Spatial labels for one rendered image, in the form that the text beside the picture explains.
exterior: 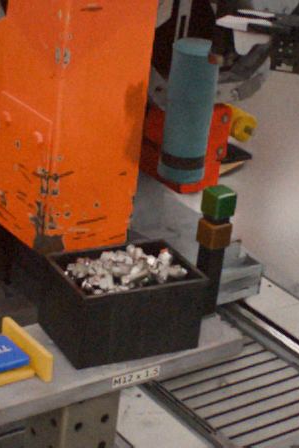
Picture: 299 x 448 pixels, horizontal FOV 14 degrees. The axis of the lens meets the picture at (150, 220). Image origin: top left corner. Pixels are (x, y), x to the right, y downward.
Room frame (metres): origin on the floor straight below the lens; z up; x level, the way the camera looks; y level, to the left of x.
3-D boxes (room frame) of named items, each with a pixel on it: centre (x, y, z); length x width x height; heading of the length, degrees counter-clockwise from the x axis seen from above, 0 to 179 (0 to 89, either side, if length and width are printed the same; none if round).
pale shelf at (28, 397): (1.56, 0.06, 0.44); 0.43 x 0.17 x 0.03; 129
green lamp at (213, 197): (1.68, -0.10, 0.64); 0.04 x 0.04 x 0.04; 39
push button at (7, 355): (1.45, 0.19, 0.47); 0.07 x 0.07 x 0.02; 39
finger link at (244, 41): (2.00, -0.11, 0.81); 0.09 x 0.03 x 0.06; 93
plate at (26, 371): (1.45, 0.19, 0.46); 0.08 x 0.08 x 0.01; 39
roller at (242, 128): (2.48, -0.09, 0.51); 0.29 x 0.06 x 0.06; 39
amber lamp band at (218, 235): (1.68, -0.10, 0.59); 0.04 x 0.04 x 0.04; 39
